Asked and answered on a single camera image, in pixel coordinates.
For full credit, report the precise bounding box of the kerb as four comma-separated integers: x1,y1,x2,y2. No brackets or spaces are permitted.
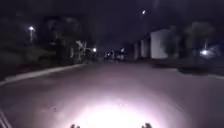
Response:
0,63,88,87

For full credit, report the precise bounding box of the street lamp pole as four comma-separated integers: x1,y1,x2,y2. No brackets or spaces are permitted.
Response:
27,25,36,48

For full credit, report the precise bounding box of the grey asphalt road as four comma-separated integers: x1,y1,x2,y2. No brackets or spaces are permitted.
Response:
0,60,224,128

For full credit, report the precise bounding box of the row of trees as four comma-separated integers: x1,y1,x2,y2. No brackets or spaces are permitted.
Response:
36,16,98,65

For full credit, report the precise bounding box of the white building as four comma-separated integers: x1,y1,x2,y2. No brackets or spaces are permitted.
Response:
133,28,174,61

